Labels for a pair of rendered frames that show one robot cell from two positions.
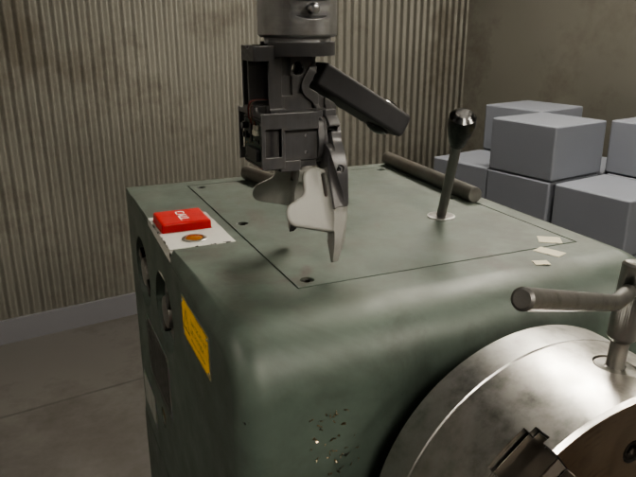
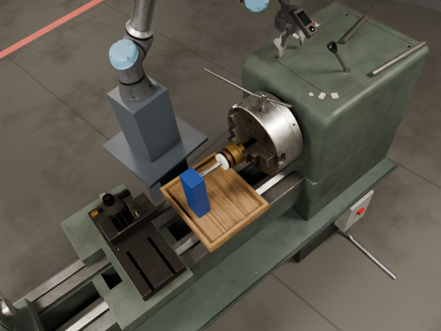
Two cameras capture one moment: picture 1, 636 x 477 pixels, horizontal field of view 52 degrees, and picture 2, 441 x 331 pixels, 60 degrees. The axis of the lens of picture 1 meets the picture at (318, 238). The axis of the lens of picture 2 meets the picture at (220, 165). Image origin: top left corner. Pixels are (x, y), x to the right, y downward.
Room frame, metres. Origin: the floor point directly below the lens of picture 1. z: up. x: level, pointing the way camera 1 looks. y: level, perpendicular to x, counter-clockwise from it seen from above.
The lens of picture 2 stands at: (0.16, -1.17, 2.24)
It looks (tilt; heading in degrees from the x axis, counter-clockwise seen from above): 53 degrees down; 83
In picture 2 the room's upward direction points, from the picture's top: 8 degrees counter-clockwise
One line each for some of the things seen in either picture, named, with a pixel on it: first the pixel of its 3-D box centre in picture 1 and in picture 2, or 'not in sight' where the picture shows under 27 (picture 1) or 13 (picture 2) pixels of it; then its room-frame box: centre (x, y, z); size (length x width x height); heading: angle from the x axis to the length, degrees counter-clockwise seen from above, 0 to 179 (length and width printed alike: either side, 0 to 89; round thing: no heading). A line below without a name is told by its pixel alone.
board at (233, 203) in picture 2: not in sight; (212, 198); (0.22, -0.33, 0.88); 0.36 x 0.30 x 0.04; 114
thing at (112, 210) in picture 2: not in sight; (111, 203); (-0.14, -0.40, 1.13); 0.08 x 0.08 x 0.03
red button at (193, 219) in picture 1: (182, 222); not in sight; (0.78, 0.17, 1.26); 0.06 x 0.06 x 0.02; 24
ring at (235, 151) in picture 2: not in sight; (232, 154); (0.33, -0.28, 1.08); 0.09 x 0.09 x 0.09; 24
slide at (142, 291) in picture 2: not in sight; (134, 240); (-0.12, -0.46, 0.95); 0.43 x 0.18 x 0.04; 114
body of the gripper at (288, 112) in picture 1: (291, 106); (289, 15); (0.65, 0.03, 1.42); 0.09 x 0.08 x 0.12; 114
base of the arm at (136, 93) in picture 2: not in sight; (134, 83); (0.01, 0.19, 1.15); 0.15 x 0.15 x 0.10
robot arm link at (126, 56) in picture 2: not in sight; (126, 60); (0.01, 0.19, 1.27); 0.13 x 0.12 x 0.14; 64
